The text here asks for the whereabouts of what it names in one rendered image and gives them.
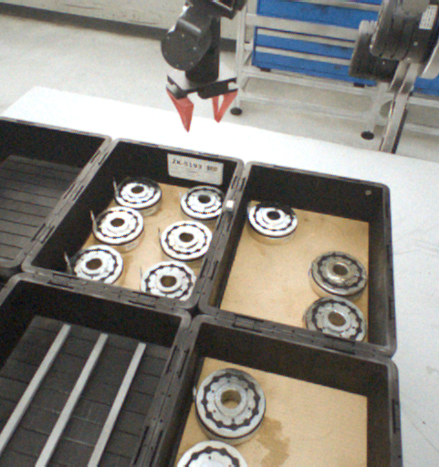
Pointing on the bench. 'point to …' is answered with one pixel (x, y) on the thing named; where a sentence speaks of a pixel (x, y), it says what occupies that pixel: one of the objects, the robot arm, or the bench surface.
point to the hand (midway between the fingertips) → (202, 122)
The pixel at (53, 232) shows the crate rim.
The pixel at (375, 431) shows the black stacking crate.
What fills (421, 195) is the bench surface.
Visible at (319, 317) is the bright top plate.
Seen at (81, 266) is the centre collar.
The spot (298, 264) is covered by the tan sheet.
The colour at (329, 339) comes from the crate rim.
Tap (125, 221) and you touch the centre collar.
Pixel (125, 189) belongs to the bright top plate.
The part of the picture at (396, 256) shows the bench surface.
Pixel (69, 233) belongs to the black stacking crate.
